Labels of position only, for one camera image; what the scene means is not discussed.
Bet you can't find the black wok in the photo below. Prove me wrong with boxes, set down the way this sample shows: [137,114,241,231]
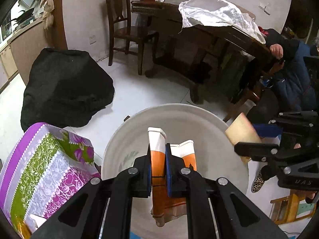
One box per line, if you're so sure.
[10,8,34,25]

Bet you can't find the white plastic bucket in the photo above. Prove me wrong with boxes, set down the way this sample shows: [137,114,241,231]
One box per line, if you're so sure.
[101,104,249,193]

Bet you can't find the floral purple tablecloth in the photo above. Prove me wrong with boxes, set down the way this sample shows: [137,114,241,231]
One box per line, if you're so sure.
[1,122,100,232]

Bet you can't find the cardboard piece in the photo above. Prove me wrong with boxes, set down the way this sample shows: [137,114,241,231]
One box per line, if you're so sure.
[225,112,262,164]

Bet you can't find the leopard print slipper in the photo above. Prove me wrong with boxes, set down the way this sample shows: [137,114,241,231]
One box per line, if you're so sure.
[251,171,265,193]

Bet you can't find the dark wooden dining table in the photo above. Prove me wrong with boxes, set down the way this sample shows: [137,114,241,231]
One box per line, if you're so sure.
[130,0,278,105]

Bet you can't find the seated elderly person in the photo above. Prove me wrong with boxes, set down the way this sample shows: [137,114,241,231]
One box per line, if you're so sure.
[247,29,318,123]

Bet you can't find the small wooden stool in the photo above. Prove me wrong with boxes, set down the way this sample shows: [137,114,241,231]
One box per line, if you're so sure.
[269,190,317,225]

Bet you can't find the black fabric covered object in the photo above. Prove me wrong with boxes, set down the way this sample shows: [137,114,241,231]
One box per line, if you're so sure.
[21,48,115,131]

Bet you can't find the dark wooden chair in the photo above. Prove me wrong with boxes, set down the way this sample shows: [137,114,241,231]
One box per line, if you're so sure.
[105,0,160,75]

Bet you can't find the kitchen base cabinets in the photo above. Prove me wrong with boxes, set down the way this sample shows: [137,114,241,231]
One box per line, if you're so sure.
[1,18,49,91]

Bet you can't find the white crumpled sheet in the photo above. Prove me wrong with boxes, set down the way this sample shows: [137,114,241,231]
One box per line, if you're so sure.
[155,0,266,44]

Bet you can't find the orange white paper carton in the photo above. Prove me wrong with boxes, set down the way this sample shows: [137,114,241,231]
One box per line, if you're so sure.
[148,127,197,227]

